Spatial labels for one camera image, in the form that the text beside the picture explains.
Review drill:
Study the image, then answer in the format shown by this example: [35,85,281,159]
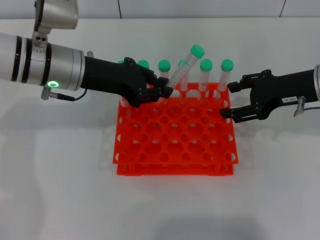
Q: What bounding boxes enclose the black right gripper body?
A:
[249,68,319,121]

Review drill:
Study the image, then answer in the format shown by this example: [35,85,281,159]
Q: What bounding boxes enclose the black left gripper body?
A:
[80,56,156,108]

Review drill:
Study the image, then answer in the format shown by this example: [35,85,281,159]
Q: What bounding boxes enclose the orange plastic test tube rack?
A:
[111,81,240,177]

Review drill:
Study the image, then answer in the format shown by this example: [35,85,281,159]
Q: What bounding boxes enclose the right arm cable with connector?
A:
[291,95,320,118]

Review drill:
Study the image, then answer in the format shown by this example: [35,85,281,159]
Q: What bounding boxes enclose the arm cable with connector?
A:
[40,86,89,103]
[291,95,320,118]

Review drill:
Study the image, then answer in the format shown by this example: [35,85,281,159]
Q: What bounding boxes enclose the left arm cable with connector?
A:
[40,86,89,103]

